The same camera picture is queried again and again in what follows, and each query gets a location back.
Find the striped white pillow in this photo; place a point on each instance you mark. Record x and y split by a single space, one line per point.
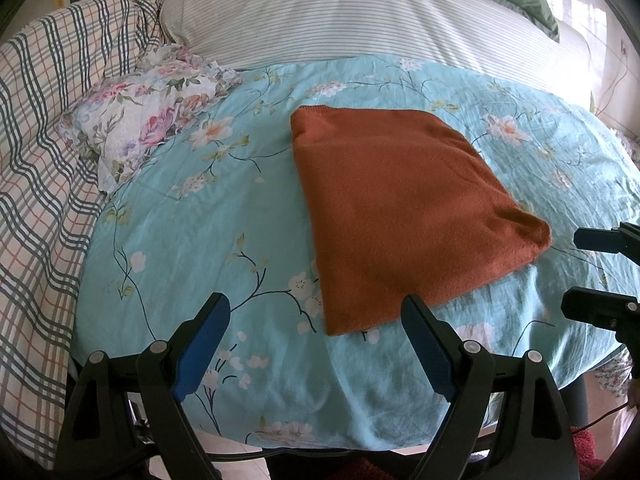
480 35

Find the plaid checked quilt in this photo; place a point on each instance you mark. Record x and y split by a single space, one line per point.
49 199

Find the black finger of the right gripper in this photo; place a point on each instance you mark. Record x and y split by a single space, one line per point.
604 310
622 240

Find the white floral cloth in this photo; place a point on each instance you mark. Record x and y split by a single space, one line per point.
121 120

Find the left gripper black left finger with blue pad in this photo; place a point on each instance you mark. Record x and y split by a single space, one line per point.
125 411

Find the rust brown knit sweater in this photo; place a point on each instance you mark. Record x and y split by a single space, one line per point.
400 203

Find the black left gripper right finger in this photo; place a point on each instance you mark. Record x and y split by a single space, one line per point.
506 418

